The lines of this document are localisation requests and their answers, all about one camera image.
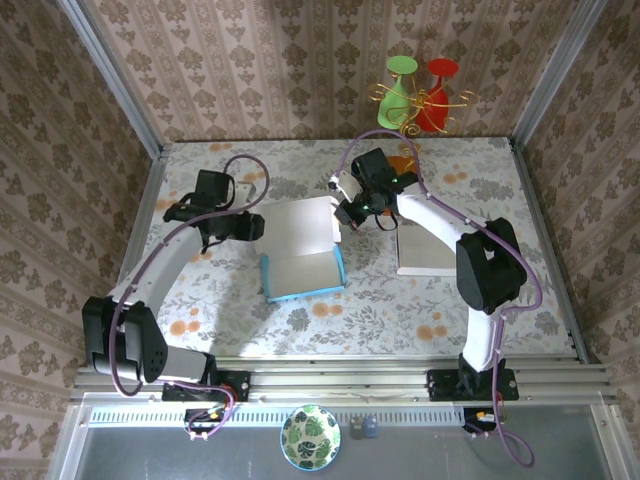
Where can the small blue object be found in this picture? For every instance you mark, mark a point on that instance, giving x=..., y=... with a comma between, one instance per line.
x=370, y=427

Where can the aluminium side rail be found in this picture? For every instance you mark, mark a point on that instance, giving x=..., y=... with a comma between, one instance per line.
x=534, y=200
x=146, y=200

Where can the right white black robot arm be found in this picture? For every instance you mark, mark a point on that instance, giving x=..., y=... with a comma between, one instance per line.
x=435, y=220

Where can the aluminium frame post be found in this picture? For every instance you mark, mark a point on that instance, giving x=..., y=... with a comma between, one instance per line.
x=119, y=85
x=556, y=75

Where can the red wine glass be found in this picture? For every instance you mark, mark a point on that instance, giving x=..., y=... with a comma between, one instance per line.
x=432, y=117

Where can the leaf pattern bowl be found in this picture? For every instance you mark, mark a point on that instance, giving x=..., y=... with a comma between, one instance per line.
x=310, y=437

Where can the aluminium front rail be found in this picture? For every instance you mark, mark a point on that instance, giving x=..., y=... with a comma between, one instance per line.
x=340, y=380

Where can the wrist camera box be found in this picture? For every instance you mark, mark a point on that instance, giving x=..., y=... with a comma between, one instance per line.
x=345, y=182
x=245, y=190

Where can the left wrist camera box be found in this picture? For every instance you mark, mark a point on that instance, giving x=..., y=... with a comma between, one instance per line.
x=245, y=190

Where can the blue paper box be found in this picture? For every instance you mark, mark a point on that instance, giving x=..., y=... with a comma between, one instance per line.
x=300, y=270

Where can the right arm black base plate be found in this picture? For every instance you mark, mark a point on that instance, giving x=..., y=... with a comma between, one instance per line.
x=440, y=385

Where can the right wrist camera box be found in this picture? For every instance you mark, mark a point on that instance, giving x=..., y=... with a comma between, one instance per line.
x=345, y=182

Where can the white paper box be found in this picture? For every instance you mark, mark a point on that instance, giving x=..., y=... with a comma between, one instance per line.
x=425, y=255

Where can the small dark grey object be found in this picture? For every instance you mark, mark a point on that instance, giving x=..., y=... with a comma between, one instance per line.
x=356, y=428

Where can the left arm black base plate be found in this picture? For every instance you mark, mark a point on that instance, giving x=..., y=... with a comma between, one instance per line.
x=237, y=385

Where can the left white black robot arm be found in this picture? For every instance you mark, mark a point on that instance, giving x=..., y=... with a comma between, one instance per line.
x=160, y=260

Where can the green wine glass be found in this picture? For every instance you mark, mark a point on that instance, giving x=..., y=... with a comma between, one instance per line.
x=392, y=107

